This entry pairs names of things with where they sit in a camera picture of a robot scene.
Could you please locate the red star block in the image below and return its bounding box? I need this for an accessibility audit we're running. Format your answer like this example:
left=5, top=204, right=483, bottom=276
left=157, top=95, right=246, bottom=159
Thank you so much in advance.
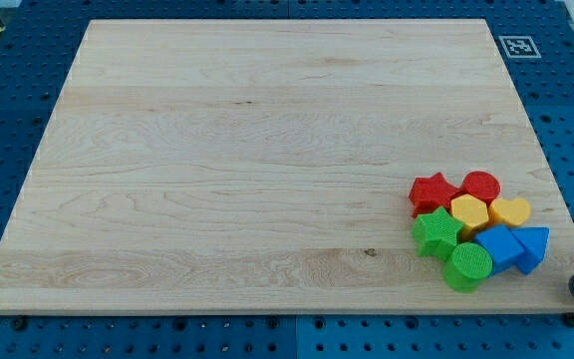
left=408, top=173, right=460, bottom=217

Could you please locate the green star block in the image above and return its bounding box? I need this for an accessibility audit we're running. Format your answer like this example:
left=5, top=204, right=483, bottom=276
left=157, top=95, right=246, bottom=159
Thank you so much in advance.
left=411, top=206, right=464, bottom=262

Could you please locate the yellow heart block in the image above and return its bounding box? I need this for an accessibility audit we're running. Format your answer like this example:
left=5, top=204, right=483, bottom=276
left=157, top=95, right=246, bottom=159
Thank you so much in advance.
left=488, top=197, right=532, bottom=227

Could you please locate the yellow hexagon block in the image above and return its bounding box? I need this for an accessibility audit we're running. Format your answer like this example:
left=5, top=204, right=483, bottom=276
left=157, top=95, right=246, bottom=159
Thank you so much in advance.
left=450, top=194, right=489, bottom=242

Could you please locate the white fiducial marker tag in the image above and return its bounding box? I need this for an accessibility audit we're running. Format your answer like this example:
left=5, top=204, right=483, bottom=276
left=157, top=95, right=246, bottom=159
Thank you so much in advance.
left=498, top=35, right=541, bottom=59

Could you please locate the red cylinder block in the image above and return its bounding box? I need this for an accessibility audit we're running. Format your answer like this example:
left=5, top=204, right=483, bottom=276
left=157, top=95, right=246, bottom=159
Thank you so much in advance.
left=460, top=171, right=501, bottom=204

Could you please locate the wooden board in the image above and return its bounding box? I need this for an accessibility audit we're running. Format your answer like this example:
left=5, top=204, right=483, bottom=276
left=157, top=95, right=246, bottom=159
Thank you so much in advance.
left=0, top=19, right=574, bottom=316

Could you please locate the blue cube block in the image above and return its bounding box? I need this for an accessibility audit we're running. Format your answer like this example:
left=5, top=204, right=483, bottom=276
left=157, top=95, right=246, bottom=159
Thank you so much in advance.
left=473, top=224, right=524, bottom=275

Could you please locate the blue triangle block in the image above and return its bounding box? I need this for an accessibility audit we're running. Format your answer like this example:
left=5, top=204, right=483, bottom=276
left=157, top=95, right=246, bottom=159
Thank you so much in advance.
left=510, top=226, right=550, bottom=275

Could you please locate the green cylinder block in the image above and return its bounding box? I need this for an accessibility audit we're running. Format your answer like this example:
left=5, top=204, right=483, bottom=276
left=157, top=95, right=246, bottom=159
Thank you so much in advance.
left=442, top=242, right=493, bottom=293

